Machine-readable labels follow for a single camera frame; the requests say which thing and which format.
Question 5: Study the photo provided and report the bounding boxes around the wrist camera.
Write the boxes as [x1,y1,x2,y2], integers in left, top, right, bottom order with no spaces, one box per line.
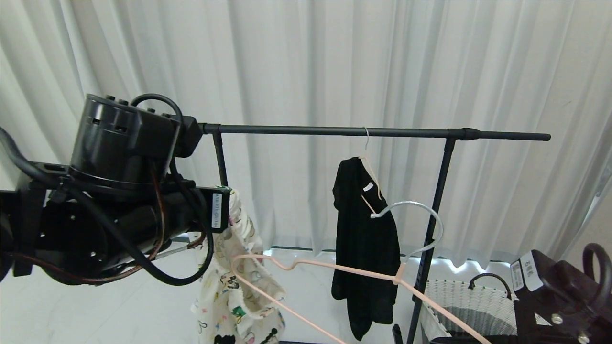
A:
[514,287,612,344]
[170,116,204,159]

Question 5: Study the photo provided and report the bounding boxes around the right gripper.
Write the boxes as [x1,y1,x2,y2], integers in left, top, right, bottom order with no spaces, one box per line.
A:
[509,249,609,312]

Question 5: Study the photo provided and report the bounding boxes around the white curtain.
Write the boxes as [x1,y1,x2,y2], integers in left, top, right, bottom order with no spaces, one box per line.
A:
[0,0,612,270]

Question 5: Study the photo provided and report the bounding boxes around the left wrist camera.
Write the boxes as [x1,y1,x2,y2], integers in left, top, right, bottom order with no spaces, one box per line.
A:
[170,116,204,159]

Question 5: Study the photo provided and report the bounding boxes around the pink clothes hanger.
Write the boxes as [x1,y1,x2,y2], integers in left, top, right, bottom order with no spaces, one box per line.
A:
[230,200,494,344]
[358,126,383,215]

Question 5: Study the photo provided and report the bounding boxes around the cream printed garment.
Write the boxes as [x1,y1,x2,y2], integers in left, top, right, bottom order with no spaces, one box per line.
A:
[190,187,286,344]

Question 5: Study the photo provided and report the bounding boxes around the black clothes rack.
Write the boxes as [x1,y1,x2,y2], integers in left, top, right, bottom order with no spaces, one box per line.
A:
[198,123,551,344]

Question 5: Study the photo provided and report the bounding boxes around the black garment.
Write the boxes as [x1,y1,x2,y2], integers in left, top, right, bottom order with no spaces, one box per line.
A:
[331,157,402,342]

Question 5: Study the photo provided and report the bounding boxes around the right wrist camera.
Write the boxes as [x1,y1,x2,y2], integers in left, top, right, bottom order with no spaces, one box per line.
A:
[514,287,612,344]

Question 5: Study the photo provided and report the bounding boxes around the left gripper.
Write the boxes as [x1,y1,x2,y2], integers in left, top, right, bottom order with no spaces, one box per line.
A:
[164,186,231,235]

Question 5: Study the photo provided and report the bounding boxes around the white laundry basket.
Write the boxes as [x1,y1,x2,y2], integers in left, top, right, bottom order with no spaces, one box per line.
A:
[420,273,551,344]

